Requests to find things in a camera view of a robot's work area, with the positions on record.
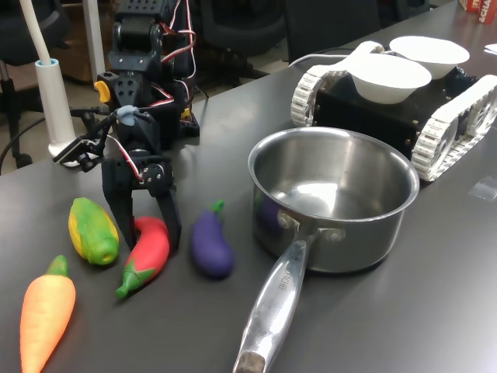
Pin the red toy chilli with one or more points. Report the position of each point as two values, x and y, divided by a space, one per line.
149 248

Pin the pale grey putty lump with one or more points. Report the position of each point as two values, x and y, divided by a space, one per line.
127 114

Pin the yellow green toy corn cob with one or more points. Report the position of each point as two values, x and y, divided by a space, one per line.
93 233

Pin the purple toy aubergine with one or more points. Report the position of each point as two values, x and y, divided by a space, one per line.
211 245

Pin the black and yellow clamp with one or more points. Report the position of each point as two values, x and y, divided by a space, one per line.
103 91

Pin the white pole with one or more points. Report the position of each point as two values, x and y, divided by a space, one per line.
93 35

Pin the orange toy carrot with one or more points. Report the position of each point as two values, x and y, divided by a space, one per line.
44 311

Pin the tracked vehicle with white tracks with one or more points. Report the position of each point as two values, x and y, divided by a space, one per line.
365 116

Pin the white bowl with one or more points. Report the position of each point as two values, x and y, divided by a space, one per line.
388 77
431 52

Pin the clear tape patch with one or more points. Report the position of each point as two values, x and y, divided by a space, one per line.
483 188

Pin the white paper sheet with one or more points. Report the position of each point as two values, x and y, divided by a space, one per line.
492 48

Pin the red printed box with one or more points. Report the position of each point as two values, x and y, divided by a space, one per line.
479 9

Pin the small gripper camera board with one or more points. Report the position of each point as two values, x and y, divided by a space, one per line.
70 151

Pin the white post with flat foot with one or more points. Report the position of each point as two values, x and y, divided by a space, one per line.
52 97

